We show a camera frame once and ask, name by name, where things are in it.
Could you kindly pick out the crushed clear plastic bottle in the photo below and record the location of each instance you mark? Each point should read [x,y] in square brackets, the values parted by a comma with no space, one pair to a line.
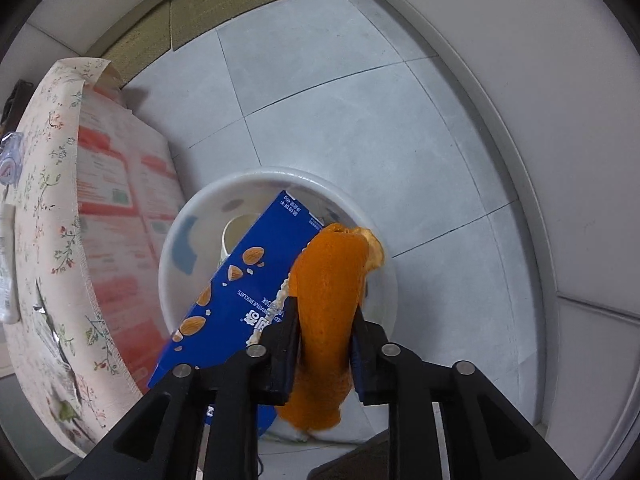
[10,165]

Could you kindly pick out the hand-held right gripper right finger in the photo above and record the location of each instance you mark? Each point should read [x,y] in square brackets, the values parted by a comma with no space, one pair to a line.
[360,360]

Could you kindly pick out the dark waste bin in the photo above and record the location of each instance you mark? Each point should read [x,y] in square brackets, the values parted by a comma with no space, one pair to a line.
[19,102]

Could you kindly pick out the orange peel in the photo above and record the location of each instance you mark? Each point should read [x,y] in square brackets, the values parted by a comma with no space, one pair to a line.
[325,300]

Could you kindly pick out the blue biscuit box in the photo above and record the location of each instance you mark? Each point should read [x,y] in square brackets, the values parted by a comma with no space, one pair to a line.
[235,300]

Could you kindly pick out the dark floor mat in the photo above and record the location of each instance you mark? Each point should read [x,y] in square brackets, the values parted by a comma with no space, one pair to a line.
[350,460]

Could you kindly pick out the floral paper cup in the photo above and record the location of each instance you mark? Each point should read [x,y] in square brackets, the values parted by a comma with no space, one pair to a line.
[237,235]

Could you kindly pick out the white round bin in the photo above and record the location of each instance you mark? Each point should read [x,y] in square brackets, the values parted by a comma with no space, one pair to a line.
[385,285]

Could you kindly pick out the white plastic bottle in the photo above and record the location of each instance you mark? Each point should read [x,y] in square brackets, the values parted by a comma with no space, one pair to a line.
[7,270]

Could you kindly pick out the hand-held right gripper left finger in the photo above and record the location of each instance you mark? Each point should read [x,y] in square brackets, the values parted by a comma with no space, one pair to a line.
[282,360]

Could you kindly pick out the red printed cardboard box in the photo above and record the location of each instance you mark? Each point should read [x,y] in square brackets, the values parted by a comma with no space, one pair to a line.
[125,185]

